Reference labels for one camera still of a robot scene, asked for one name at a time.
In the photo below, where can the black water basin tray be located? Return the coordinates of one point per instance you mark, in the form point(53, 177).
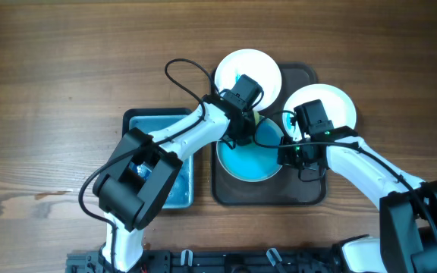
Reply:
point(152, 119)

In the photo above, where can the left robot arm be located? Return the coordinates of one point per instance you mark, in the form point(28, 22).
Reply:
point(133, 185)

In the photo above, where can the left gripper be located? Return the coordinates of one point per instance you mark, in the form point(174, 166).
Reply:
point(249, 128)

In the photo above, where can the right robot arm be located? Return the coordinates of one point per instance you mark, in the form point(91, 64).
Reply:
point(407, 204)

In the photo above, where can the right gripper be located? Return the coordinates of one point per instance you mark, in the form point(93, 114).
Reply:
point(285, 158)

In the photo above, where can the dark brown serving tray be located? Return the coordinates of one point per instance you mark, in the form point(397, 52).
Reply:
point(288, 187)

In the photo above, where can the white plate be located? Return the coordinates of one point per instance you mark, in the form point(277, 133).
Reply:
point(338, 106)
point(255, 64)
point(253, 163)

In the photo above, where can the green yellow sponge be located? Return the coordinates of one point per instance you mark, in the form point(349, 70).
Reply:
point(256, 118)

